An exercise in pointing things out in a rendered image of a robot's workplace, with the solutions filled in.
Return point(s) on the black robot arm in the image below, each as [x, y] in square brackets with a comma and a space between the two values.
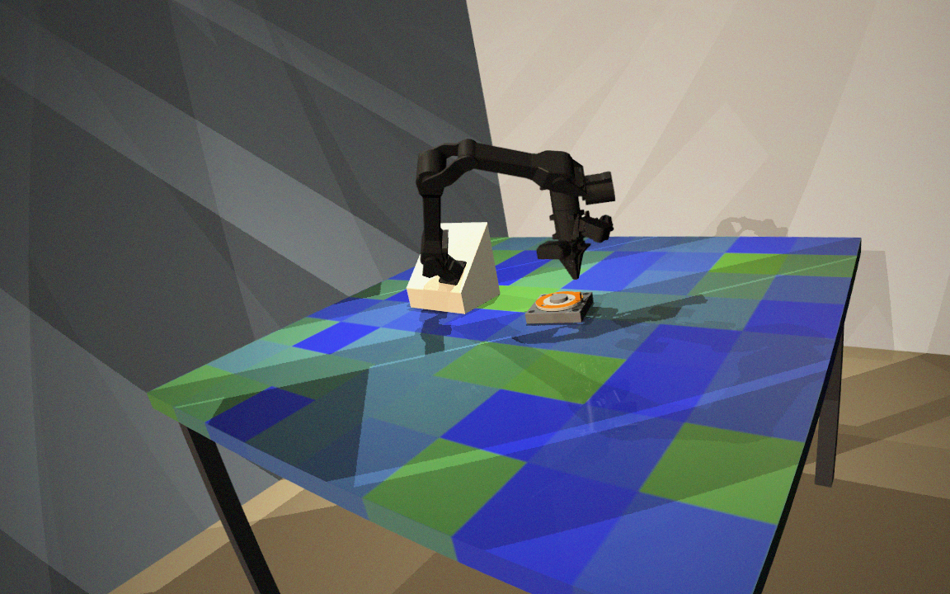
[556, 171]

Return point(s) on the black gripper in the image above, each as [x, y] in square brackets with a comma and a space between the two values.
[568, 249]

